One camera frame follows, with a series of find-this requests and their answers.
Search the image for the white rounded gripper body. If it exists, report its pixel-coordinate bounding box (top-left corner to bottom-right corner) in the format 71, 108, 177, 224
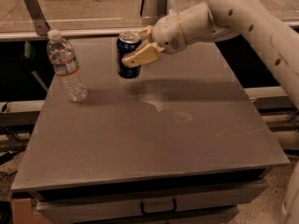
152, 3, 213, 54

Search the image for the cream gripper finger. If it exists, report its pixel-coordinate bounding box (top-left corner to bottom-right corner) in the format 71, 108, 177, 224
121, 42, 164, 68
137, 26, 153, 43

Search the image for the blue pepsi can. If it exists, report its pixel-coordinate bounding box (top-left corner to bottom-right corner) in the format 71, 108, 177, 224
116, 31, 142, 79

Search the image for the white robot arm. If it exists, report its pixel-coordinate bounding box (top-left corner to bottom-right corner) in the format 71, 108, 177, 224
121, 0, 299, 109

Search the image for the clear plastic water bottle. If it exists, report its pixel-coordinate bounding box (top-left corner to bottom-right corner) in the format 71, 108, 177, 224
47, 30, 88, 103

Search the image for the metal railing bar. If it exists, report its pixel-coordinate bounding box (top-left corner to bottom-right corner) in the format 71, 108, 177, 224
0, 26, 142, 41

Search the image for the middle metal bracket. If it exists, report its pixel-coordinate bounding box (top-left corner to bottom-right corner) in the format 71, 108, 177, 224
157, 0, 167, 18

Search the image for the metal bracket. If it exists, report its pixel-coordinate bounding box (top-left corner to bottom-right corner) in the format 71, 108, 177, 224
157, 0, 167, 18
23, 0, 50, 36

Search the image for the left metal bracket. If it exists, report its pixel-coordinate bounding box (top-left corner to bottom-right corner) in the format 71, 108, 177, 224
23, 0, 50, 36

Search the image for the grey drawer with handle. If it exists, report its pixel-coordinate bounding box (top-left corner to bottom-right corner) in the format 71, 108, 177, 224
36, 179, 267, 224

